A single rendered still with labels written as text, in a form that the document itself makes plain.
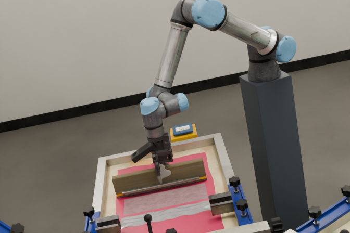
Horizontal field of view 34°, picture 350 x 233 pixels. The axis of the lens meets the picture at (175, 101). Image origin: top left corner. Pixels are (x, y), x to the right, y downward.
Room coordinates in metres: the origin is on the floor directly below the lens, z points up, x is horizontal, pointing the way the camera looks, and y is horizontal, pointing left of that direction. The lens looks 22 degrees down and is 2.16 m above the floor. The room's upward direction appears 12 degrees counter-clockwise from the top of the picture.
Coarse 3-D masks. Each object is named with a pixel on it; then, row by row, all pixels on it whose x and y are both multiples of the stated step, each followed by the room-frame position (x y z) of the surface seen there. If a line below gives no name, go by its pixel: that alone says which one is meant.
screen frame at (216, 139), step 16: (176, 144) 2.35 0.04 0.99; (192, 144) 2.34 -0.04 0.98; (208, 144) 2.34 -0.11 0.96; (112, 160) 2.35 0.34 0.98; (128, 160) 2.34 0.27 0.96; (224, 160) 2.10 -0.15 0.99; (96, 176) 2.20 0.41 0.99; (224, 176) 1.99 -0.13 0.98; (96, 192) 2.06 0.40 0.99; (96, 208) 1.94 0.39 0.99
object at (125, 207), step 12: (132, 168) 2.28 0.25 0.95; (144, 168) 2.26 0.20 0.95; (120, 204) 1.99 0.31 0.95; (132, 204) 1.97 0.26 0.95; (144, 204) 1.95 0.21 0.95; (156, 204) 1.93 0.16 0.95; (120, 216) 1.90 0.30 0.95; (132, 228) 1.81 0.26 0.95; (144, 228) 1.79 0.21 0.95; (156, 228) 1.77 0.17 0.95
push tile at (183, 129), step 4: (184, 124) 2.59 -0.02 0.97; (188, 124) 2.58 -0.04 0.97; (172, 128) 2.57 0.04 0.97; (176, 128) 2.56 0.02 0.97; (180, 128) 2.55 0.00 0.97; (184, 128) 2.54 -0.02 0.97; (188, 128) 2.53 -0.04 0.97; (192, 128) 2.52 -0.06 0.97; (176, 132) 2.52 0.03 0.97; (180, 132) 2.51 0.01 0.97; (184, 132) 2.50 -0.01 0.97; (188, 132) 2.50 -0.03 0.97
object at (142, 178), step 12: (168, 168) 2.03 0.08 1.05; (180, 168) 2.03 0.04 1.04; (192, 168) 2.03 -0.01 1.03; (204, 168) 2.03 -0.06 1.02; (120, 180) 2.03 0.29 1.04; (132, 180) 2.03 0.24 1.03; (144, 180) 2.03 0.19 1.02; (156, 180) 2.03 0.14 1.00; (168, 180) 2.03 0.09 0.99; (120, 192) 2.03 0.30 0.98
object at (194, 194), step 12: (192, 156) 2.27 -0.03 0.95; (204, 156) 2.25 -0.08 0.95; (204, 180) 2.04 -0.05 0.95; (168, 192) 2.00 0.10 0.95; (180, 192) 1.98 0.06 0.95; (192, 192) 1.97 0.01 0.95; (204, 192) 1.95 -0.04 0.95; (168, 204) 1.92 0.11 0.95; (180, 204) 1.90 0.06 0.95; (180, 216) 1.82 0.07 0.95; (192, 216) 1.80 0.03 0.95; (204, 216) 1.78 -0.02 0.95; (216, 216) 1.77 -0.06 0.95; (168, 228) 1.76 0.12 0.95; (180, 228) 1.74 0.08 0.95; (192, 228) 1.72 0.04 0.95; (204, 228) 1.71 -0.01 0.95; (216, 228) 1.69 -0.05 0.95
